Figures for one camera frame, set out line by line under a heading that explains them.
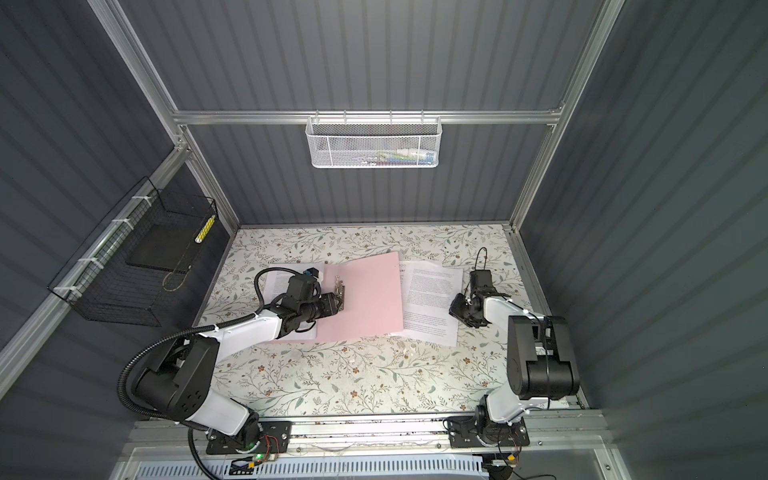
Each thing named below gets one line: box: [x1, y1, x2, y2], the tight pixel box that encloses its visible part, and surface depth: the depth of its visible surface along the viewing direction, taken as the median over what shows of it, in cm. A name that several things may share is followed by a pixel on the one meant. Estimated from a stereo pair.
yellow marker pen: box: [194, 214, 216, 244], surface depth 83 cm
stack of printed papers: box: [391, 260, 463, 347], surface depth 101 cm
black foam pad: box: [126, 224, 202, 273], surface depth 78 cm
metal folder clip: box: [334, 275, 345, 298], surface depth 101 cm
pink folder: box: [316, 251, 403, 343], surface depth 100 cm
